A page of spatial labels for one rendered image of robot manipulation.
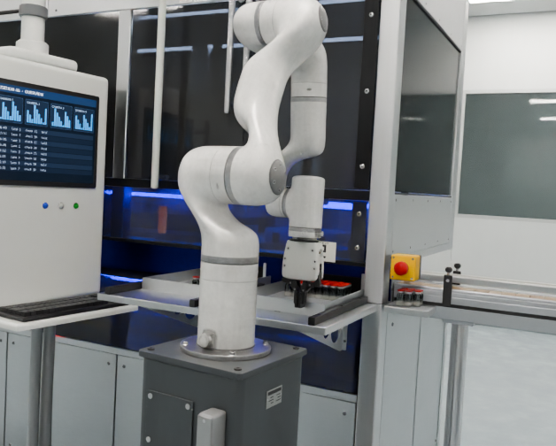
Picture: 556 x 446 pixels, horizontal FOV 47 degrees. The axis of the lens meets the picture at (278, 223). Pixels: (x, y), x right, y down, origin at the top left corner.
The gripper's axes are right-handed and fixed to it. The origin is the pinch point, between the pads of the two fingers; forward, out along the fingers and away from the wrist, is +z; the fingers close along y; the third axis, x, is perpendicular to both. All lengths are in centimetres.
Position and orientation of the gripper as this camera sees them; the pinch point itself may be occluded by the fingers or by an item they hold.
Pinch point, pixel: (300, 299)
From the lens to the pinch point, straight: 166.5
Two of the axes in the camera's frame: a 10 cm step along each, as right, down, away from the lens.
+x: -4.4, -0.1, -9.0
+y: -9.0, -0.7, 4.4
